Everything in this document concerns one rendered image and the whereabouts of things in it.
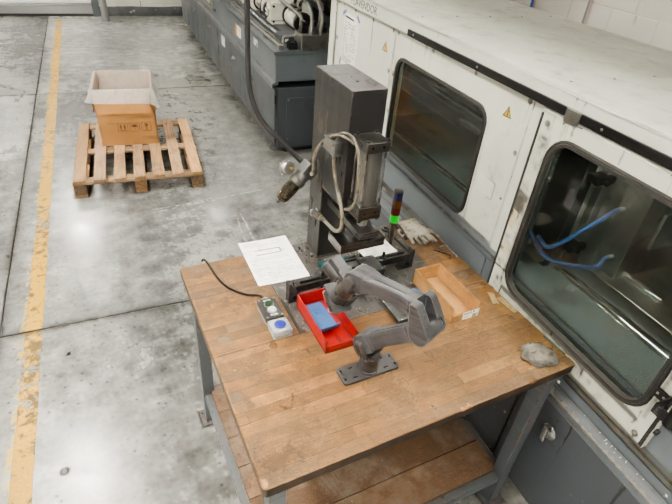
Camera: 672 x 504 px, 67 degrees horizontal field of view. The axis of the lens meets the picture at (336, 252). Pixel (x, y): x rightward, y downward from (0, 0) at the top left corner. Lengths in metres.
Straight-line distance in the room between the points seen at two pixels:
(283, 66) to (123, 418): 3.20
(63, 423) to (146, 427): 0.39
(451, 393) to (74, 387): 1.96
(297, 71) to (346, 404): 3.67
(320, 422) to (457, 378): 0.48
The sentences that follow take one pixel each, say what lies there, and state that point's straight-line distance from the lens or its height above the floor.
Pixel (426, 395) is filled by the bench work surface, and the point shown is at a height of 0.90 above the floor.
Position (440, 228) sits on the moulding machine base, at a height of 0.86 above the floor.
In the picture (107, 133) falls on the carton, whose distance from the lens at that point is 4.95.
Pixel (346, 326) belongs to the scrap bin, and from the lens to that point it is 1.77.
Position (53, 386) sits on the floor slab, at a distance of 3.00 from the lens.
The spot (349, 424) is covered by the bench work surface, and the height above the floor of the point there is 0.90.
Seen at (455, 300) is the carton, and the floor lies 0.91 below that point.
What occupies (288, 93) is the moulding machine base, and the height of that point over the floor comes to 0.60.
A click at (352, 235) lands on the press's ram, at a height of 1.16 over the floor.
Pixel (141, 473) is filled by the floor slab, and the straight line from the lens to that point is 2.57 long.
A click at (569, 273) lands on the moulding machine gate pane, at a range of 1.89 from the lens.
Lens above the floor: 2.15
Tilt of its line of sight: 36 degrees down
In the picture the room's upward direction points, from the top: 6 degrees clockwise
